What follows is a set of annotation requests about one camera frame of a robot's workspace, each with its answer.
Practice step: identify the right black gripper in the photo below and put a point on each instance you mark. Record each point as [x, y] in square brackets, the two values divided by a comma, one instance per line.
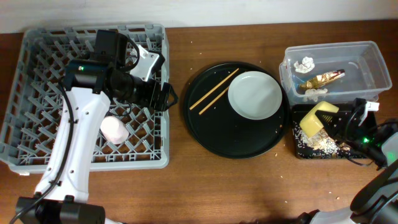
[344, 122]

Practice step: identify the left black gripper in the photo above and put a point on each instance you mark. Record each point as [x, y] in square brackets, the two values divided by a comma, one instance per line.
[162, 103]

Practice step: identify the yellow bowl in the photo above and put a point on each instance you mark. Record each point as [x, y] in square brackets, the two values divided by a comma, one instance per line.
[310, 124]

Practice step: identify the food scraps with rice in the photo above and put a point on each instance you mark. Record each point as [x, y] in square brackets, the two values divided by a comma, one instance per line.
[319, 146]

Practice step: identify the white tissue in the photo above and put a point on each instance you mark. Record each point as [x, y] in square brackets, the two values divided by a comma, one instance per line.
[312, 94]
[307, 65]

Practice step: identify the gold foil wrapper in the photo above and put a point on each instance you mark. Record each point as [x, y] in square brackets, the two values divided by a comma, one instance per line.
[322, 80]

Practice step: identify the pink plastic cup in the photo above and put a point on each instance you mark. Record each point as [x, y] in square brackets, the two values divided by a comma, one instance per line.
[114, 130]

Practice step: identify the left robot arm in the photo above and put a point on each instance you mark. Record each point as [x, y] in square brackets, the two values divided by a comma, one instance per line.
[117, 68]

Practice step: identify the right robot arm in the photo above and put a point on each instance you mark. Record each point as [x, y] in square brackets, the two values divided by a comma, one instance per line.
[377, 201]

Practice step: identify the grey plastic dishwasher rack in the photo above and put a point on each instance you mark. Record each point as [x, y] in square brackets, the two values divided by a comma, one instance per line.
[33, 110]

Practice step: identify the black rectangular bin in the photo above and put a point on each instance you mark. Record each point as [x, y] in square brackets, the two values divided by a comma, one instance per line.
[299, 111]

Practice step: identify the upper wooden chopstick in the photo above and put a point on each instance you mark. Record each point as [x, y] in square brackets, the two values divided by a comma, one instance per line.
[212, 90]

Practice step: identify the wooden chopstick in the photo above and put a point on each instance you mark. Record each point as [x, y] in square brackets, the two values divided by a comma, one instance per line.
[213, 101]
[212, 90]

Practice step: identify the lower wooden chopstick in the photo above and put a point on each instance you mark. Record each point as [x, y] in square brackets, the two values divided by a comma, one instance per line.
[213, 101]

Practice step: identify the clear plastic bin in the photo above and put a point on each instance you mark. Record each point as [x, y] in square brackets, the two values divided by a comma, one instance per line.
[366, 73]

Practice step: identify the round black tray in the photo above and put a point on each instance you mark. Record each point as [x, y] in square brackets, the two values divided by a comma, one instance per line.
[220, 129]

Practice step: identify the grey ceramic plate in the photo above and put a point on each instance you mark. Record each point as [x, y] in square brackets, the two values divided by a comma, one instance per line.
[255, 95]

